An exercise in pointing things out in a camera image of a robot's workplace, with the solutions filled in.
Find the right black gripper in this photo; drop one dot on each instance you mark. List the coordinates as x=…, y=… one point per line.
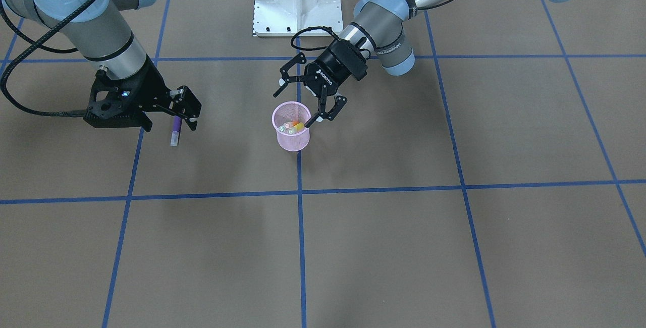
x=153, y=87

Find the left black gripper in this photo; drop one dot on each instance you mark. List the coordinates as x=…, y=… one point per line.
x=329, y=69

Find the purple marker pen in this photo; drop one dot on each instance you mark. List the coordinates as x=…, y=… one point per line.
x=176, y=131

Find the yellow highlighter pen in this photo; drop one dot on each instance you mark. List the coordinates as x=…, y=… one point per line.
x=296, y=129

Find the orange highlighter pen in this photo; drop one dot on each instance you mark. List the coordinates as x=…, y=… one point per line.
x=289, y=125

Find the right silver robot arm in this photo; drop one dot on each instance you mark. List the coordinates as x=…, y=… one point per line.
x=94, y=28

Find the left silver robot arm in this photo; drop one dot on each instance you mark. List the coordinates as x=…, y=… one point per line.
x=376, y=30

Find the pink mesh pen holder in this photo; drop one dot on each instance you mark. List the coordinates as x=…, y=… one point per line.
x=289, y=120

